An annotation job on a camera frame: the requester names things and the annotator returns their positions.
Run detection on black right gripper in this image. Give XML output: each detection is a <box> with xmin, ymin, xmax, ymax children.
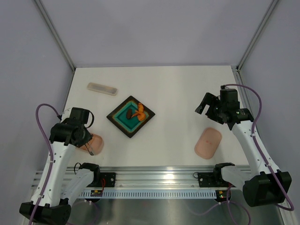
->
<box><xmin>195</xmin><ymin>92</ymin><xmax>226</xmax><ymax>124</ymax></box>

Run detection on metal food tongs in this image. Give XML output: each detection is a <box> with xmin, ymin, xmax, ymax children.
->
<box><xmin>84</xmin><ymin>143</ymin><xmax>94</xmax><ymax>156</ymax></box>

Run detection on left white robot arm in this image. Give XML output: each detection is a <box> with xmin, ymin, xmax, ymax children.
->
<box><xmin>19</xmin><ymin>123</ymin><xmax>101</xmax><ymax>225</ymax></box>

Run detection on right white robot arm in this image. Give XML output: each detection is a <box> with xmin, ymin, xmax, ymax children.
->
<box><xmin>195</xmin><ymin>89</ymin><xmax>292</xmax><ymax>207</ymax></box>

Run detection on pink lunch box base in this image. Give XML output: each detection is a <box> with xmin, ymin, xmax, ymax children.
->
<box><xmin>77</xmin><ymin>133</ymin><xmax>104</xmax><ymax>156</ymax></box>

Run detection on pink lunch box lid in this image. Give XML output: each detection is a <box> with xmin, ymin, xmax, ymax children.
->
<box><xmin>194</xmin><ymin>127</ymin><xmax>222</xmax><ymax>159</ymax></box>

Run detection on beige cutlery case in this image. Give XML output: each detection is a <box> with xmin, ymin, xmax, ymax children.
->
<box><xmin>87</xmin><ymin>82</ymin><xmax>118</xmax><ymax>96</ymax></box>

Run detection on brown meat patty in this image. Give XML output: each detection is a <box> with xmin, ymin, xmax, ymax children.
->
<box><xmin>126</xmin><ymin>108</ymin><xmax>133</xmax><ymax>119</ymax></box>

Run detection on orange fried chicken piece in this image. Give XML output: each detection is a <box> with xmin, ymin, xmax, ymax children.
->
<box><xmin>132</xmin><ymin>103</ymin><xmax>146</xmax><ymax>122</ymax></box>

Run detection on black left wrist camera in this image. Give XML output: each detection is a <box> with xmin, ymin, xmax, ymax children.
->
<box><xmin>67</xmin><ymin>107</ymin><xmax>90</xmax><ymax>127</ymax></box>

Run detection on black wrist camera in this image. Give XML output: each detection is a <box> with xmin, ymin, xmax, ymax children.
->
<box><xmin>67</xmin><ymin>107</ymin><xmax>90</xmax><ymax>127</ymax></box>
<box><xmin>220</xmin><ymin>88</ymin><xmax>238</xmax><ymax>105</ymax></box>

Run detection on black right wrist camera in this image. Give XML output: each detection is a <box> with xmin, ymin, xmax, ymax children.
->
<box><xmin>220</xmin><ymin>88</ymin><xmax>238</xmax><ymax>105</ymax></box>

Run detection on right aluminium frame post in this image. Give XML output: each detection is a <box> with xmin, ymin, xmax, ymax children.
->
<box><xmin>236</xmin><ymin>0</ymin><xmax>280</xmax><ymax>73</ymax></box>

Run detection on aluminium frame post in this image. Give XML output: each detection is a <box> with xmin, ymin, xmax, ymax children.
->
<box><xmin>32</xmin><ymin>0</ymin><xmax>76</xmax><ymax>74</ymax></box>
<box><xmin>236</xmin><ymin>0</ymin><xmax>280</xmax><ymax>73</ymax></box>

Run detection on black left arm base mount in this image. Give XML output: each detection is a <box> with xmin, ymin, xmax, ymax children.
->
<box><xmin>87</xmin><ymin>172</ymin><xmax>116</xmax><ymax>188</ymax></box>

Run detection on aluminium mounting rail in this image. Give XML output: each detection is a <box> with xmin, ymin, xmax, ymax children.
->
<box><xmin>31</xmin><ymin>165</ymin><xmax>282</xmax><ymax>189</ymax></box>

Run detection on white slotted cable duct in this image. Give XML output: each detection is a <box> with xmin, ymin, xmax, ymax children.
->
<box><xmin>78</xmin><ymin>189</ymin><xmax>217</xmax><ymax>199</ymax></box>

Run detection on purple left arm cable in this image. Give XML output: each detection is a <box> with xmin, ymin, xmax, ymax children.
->
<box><xmin>28</xmin><ymin>103</ymin><xmax>104</xmax><ymax>225</ymax></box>

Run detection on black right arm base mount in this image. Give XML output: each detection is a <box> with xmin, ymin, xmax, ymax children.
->
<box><xmin>193</xmin><ymin>172</ymin><xmax>228</xmax><ymax>188</ymax></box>

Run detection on left aluminium frame post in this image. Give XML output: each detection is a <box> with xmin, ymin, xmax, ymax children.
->
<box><xmin>32</xmin><ymin>0</ymin><xmax>76</xmax><ymax>74</ymax></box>

